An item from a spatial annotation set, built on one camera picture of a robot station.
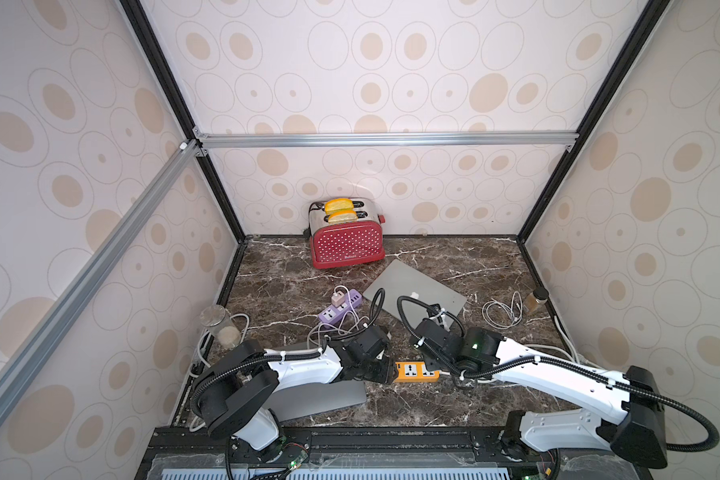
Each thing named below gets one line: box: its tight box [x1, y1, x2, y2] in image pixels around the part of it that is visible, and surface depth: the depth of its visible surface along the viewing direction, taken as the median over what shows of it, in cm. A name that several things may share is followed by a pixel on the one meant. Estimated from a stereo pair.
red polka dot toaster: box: [308, 200, 386, 269], surface depth 105 cm
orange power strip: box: [395, 361, 441, 383], surface depth 85 cm
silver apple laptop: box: [363, 259, 468, 317], surface depth 108 cm
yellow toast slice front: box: [328, 211, 358, 224], surface depth 100 cm
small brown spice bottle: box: [523, 286, 549, 316], surface depth 95 cm
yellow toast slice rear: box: [324, 198, 354, 213], surface depth 104 cm
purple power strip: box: [318, 289, 363, 325], surface depth 98 cm
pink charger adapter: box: [331, 291, 345, 307], surface depth 96 cm
